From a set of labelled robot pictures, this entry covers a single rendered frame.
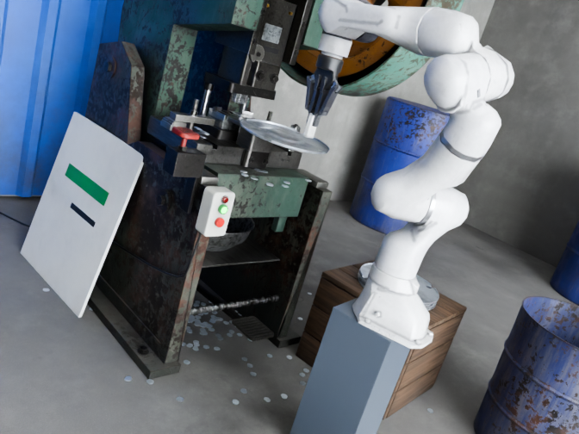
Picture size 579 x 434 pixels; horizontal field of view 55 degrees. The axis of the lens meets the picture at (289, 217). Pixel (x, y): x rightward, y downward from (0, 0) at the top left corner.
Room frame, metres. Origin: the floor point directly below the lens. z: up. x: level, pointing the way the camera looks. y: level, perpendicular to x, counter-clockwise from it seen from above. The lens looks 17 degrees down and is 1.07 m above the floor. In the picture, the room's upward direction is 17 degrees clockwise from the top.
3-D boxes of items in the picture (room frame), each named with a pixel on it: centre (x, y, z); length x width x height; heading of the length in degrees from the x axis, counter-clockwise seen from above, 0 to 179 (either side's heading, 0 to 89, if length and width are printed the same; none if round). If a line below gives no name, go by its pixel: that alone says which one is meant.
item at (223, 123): (1.88, 0.28, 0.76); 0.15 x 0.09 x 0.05; 137
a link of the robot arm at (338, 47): (1.67, 0.02, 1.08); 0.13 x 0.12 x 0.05; 136
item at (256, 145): (1.77, 0.15, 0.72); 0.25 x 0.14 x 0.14; 47
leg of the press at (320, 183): (2.18, 0.20, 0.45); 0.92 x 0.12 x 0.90; 47
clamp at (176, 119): (1.76, 0.40, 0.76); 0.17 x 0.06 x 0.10; 137
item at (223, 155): (1.89, 0.28, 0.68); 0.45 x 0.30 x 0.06; 137
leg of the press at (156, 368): (1.79, 0.57, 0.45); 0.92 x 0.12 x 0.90; 47
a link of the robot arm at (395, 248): (1.38, -0.34, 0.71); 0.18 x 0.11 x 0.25; 106
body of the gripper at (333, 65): (1.64, 0.02, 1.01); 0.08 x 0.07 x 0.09; 46
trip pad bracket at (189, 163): (1.50, 0.32, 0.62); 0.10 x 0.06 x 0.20; 137
